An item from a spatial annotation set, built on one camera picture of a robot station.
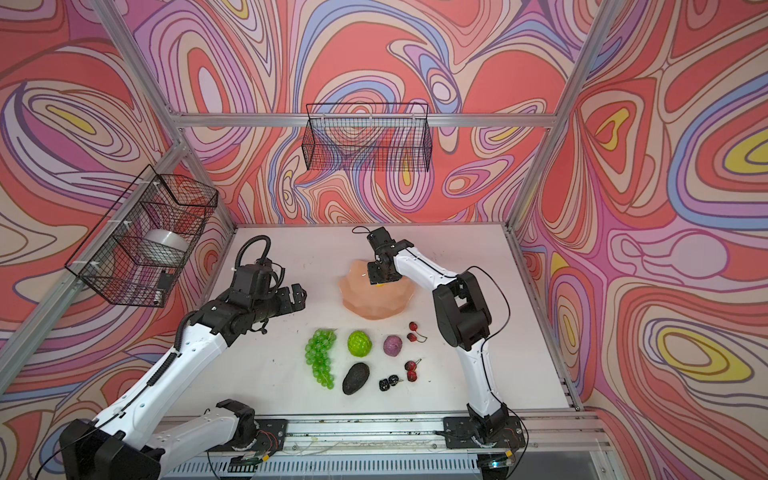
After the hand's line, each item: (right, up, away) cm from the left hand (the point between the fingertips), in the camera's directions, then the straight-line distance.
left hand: (296, 294), depth 80 cm
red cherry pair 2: (+32, -21, +4) cm, 38 cm away
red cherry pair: (+32, -14, +9) cm, 36 cm away
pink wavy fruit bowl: (+20, -5, +18) cm, 28 cm away
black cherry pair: (+26, -24, +1) cm, 35 cm away
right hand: (+23, +2, +18) cm, 29 cm away
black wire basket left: (-39, +12, -6) cm, 41 cm away
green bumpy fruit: (+17, -14, +3) cm, 22 cm away
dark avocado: (+16, -22, -1) cm, 28 cm away
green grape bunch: (+5, -17, +4) cm, 18 cm away
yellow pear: (+23, +1, +12) cm, 25 cm away
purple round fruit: (+26, -15, +4) cm, 31 cm away
